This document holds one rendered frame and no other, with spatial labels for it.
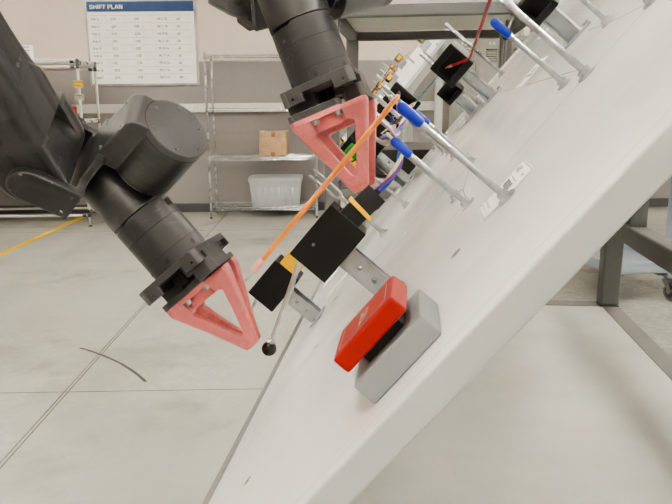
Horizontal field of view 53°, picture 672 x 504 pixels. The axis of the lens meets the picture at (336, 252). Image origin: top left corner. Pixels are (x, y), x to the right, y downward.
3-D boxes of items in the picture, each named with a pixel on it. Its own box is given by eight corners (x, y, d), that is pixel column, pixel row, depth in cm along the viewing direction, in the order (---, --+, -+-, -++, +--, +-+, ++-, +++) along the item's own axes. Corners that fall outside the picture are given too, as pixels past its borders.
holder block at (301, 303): (281, 356, 101) (230, 313, 101) (333, 297, 98) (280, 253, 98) (275, 367, 97) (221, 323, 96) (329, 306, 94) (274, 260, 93)
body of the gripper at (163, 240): (233, 246, 66) (183, 187, 66) (208, 263, 56) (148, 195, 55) (185, 287, 67) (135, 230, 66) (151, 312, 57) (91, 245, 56)
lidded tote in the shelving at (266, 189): (248, 207, 761) (247, 177, 754) (252, 202, 802) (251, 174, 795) (302, 206, 762) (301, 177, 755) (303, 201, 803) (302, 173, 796)
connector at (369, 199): (346, 235, 62) (330, 219, 61) (385, 198, 61) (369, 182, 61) (346, 238, 59) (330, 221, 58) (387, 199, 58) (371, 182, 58)
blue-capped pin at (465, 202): (461, 210, 59) (385, 145, 58) (473, 197, 58) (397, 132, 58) (463, 212, 57) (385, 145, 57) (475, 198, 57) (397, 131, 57)
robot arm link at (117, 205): (104, 171, 64) (60, 193, 60) (139, 128, 60) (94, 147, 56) (153, 227, 65) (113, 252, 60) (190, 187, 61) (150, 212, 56)
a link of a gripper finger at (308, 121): (401, 173, 63) (365, 77, 62) (396, 177, 56) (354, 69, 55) (334, 199, 64) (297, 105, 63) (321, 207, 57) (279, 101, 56)
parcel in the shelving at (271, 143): (258, 157, 750) (257, 131, 744) (261, 154, 790) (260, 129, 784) (287, 156, 750) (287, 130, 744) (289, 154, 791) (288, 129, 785)
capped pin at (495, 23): (570, 80, 59) (495, 14, 58) (557, 93, 60) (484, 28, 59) (572, 75, 60) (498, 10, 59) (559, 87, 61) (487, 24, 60)
